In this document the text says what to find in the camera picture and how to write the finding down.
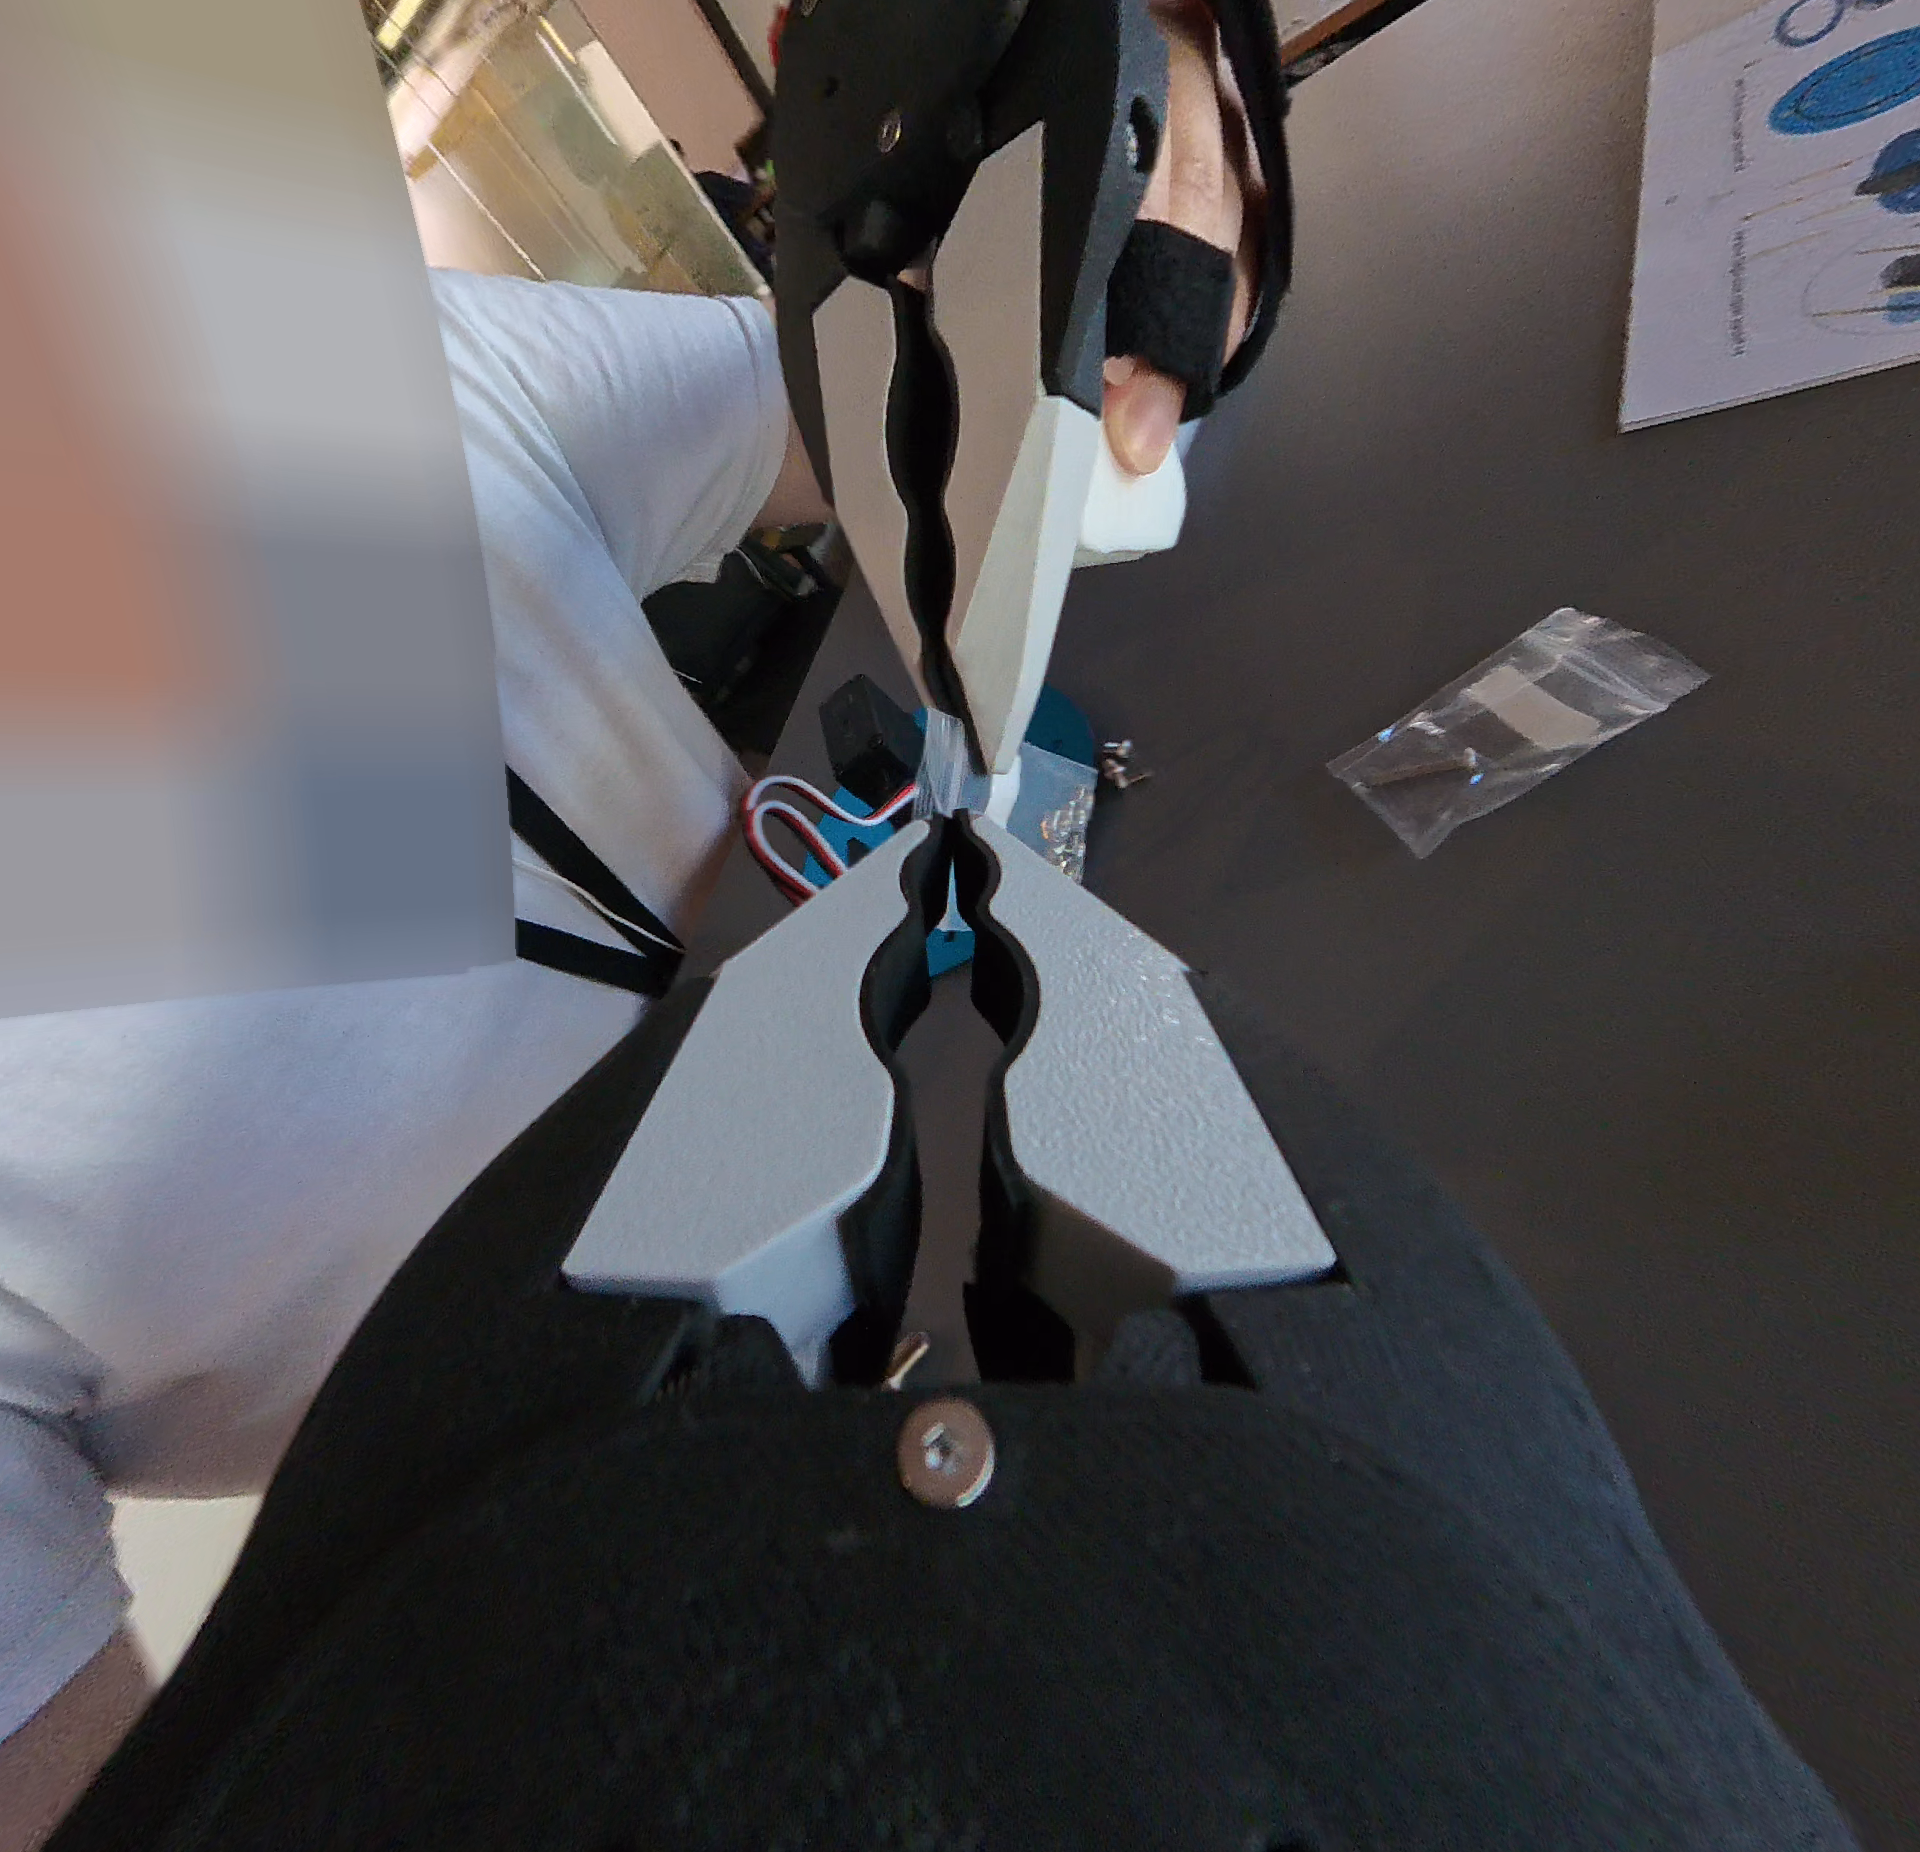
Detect dark grey desk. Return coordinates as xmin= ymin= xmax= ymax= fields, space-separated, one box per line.
xmin=681 ymin=23 xmax=1920 ymax=1845

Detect black bag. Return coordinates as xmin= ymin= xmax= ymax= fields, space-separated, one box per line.
xmin=646 ymin=524 xmax=841 ymax=774

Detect person's left hand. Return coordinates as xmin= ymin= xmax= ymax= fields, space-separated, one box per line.
xmin=1099 ymin=0 xmax=1275 ymax=479

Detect black lanyard strap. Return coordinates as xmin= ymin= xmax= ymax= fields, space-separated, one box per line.
xmin=502 ymin=764 xmax=690 ymax=1000

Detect illustrated assembly manual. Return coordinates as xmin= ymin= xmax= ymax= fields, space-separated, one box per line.
xmin=1617 ymin=0 xmax=1920 ymax=436

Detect person's right forearm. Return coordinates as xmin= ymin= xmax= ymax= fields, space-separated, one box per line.
xmin=0 ymin=1627 xmax=152 ymax=1852

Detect flat clear bag white label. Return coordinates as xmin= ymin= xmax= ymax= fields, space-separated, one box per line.
xmin=1327 ymin=607 xmax=1713 ymax=859

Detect blue round metal plate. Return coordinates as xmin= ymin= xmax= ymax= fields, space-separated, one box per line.
xmin=802 ymin=691 xmax=1105 ymax=983

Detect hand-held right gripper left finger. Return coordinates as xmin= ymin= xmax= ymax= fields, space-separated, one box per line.
xmin=560 ymin=817 xmax=949 ymax=1386

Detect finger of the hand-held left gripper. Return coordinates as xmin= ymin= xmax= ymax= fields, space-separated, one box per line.
xmin=916 ymin=123 xmax=1088 ymax=775
xmin=776 ymin=229 xmax=992 ymax=775

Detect clear bag of nuts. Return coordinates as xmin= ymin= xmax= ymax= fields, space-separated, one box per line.
xmin=913 ymin=709 xmax=1099 ymax=886

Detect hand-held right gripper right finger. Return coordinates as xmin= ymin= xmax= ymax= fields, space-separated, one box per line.
xmin=957 ymin=817 xmax=1340 ymax=1299

